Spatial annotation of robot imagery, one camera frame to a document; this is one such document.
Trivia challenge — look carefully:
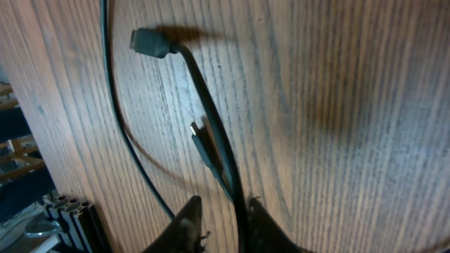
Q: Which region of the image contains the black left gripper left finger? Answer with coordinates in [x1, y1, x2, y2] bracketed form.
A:
[143, 195, 203, 253]

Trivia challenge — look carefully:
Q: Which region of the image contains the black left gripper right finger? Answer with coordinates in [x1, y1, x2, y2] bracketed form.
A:
[247, 197, 311, 253]

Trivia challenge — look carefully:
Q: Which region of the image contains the black cable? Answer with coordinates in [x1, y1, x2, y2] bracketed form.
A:
[100, 0, 250, 253]

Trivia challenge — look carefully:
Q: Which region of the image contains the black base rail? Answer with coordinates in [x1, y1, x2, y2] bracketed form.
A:
[44, 196, 112, 253]

